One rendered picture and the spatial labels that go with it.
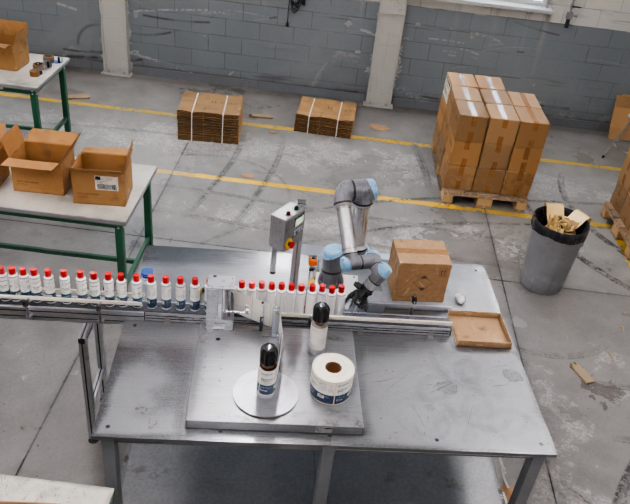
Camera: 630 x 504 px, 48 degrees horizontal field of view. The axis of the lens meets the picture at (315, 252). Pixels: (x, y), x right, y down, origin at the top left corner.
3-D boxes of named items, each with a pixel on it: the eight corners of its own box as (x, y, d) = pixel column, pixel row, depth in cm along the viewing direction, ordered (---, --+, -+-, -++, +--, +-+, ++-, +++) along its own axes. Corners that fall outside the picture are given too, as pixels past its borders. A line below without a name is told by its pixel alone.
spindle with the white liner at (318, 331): (307, 356, 360) (313, 309, 343) (307, 344, 367) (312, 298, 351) (325, 357, 361) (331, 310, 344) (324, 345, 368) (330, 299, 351)
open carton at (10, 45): (-31, 70, 641) (-38, 29, 620) (-6, 55, 677) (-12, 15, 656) (14, 77, 638) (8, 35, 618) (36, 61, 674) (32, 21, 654)
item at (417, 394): (91, 439, 313) (90, 436, 311) (146, 247, 436) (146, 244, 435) (556, 457, 330) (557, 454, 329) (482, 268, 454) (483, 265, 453)
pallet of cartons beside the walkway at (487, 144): (526, 212, 685) (553, 126, 635) (440, 203, 684) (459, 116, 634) (504, 156, 785) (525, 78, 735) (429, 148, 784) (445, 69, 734)
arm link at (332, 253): (318, 263, 411) (320, 242, 404) (340, 261, 414) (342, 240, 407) (324, 274, 401) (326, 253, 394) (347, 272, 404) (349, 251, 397)
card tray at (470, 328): (456, 345, 385) (458, 340, 383) (447, 315, 407) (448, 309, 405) (510, 348, 388) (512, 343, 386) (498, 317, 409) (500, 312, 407)
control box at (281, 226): (268, 245, 366) (270, 214, 355) (287, 232, 378) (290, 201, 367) (284, 253, 362) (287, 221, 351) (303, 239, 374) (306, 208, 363)
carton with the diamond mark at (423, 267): (391, 301, 409) (399, 262, 394) (385, 276, 429) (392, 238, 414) (443, 302, 413) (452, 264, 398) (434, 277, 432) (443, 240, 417)
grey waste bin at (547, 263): (518, 296, 571) (539, 231, 537) (510, 265, 607) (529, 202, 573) (571, 302, 571) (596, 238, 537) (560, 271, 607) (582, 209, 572)
